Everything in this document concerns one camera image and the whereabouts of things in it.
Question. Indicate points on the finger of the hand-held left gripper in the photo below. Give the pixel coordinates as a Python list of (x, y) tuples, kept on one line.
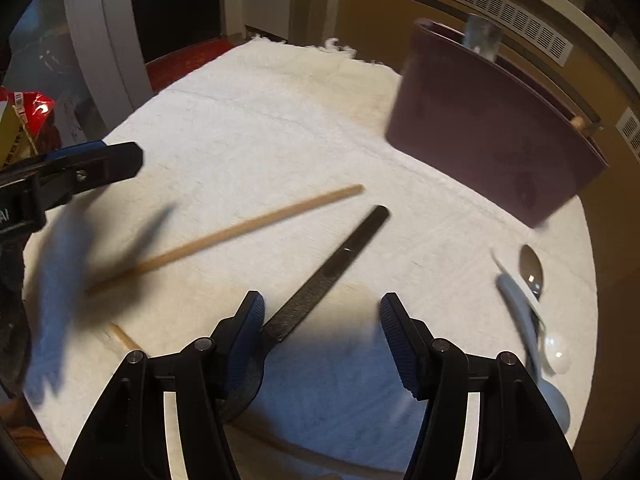
[(105, 165), (75, 150)]

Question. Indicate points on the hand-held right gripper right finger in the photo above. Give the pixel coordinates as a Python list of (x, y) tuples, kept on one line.
[(400, 340)]

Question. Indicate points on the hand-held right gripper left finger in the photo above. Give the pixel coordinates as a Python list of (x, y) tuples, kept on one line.
[(247, 330)]

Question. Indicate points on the wooden chopstick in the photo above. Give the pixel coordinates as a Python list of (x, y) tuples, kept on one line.
[(240, 230), (125, 337)]

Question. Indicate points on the black plastic spatula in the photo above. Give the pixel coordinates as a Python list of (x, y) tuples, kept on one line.
[(340, 255)]

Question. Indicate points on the grey-blue ceramic spoon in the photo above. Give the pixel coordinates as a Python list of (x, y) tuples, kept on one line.
[(517, 310)]

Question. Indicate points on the small metal spoon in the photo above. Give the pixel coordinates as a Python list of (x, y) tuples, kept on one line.
[(531, 265)]

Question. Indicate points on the white ceramic spoon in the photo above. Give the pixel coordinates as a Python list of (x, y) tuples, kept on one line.
[(557, 355)]

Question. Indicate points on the purple plastic utensil holder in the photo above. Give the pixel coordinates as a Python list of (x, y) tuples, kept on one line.
[(480, 125)]

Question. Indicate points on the large metal spoon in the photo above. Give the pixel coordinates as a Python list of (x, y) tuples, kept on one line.
[(482, 37)]

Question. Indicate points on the yellow red gift bag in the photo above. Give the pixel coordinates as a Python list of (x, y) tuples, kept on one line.
[(15, 130)]

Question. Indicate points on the red doormat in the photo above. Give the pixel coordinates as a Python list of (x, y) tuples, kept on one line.
[(185, 57)]

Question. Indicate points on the white woven tablecloth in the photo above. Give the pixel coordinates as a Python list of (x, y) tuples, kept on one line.
[(260, 135)]

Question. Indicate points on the short white vent grille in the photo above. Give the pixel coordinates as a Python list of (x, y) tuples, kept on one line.
[(630, 135)]

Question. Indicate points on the long white vent grille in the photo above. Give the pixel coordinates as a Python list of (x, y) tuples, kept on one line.
[(480, 5)]

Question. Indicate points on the white sliding door frame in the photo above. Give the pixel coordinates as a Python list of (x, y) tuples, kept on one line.
[(100, 35)]

